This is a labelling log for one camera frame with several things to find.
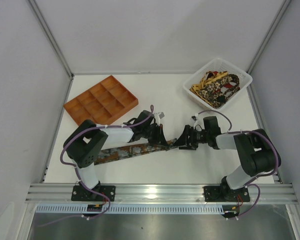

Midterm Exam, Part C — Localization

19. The brown grey floral tie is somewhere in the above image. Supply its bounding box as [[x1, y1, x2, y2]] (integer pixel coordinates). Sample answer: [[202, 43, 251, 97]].
[[94, 138, 177, 166]]

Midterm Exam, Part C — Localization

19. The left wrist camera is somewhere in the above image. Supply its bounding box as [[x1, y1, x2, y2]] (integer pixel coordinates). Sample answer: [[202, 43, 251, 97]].
[[154, 112, 165, 125]]

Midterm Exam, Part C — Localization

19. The yellow patterned tie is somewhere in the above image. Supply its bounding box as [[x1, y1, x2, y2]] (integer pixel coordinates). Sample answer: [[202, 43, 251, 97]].
[[190, 71, 229, 93]]

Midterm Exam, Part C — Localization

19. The dark floral tie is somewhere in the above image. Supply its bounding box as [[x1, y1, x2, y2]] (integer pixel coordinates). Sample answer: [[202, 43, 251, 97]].
[[195, 72, 240, 109]]

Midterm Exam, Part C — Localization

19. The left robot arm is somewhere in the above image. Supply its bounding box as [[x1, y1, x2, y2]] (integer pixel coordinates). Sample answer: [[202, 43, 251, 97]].
[[60, 110, 170, 192]]

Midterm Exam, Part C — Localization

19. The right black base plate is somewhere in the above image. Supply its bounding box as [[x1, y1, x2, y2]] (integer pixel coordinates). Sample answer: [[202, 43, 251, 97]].
[[203, 185, 250, 203]]

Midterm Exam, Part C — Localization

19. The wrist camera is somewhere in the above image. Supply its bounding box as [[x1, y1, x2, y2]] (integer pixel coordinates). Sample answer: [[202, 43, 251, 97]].
[[154, 112, 165, 125], [191, 113, 203, 128]]

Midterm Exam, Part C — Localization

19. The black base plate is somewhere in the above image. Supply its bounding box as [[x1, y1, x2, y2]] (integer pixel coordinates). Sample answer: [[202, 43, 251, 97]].
[[203, 185, 250, 203], [71, 184, 116, 202]]

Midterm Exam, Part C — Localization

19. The red tie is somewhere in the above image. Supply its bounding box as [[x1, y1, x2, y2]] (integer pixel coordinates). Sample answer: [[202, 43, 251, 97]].
[[202, 73, 240, 100]]

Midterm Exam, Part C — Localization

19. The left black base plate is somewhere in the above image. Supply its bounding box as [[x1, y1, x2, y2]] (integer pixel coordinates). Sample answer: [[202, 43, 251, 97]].
[[71, 184, 116, 202]]

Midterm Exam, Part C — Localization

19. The white slotted cable duct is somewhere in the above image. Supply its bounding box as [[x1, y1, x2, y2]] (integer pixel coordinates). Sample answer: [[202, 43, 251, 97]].
[[35, 203, 225, 215]]

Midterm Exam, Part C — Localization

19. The aluminium mounting rail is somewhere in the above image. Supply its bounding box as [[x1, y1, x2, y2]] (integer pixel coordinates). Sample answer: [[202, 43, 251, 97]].
[[25, 183, 298, 205]]

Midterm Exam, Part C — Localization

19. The white plastic basket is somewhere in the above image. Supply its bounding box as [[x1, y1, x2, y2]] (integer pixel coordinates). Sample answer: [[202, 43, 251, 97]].
[[182, 58, 253, 111]]

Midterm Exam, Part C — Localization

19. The right aluminium frame post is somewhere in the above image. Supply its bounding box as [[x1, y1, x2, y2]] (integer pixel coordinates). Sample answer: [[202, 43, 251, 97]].
[[247, 0, 293, 73]]

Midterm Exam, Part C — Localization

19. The aluminium frame post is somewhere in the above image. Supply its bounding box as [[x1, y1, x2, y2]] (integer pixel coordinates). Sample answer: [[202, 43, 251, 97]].
[[26, 0, 74, 80], [247, 0, 293, 73]]

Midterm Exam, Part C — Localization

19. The left aluminium frame post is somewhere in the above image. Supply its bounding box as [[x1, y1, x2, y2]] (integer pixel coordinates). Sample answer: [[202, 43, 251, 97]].
[[26, 0, 74, 80]]

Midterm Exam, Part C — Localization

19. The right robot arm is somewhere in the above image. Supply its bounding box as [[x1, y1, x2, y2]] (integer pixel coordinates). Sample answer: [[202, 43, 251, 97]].
[[173, 116, 281, 202]]

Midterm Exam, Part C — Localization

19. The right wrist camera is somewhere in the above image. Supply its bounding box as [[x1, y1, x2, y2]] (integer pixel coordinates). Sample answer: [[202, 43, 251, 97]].
[[191, 113, 203, 128]]

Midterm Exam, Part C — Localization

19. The orange compartment tray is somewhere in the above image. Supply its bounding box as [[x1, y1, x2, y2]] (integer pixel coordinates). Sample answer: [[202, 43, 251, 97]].
[[63, 75, 139, 125]]

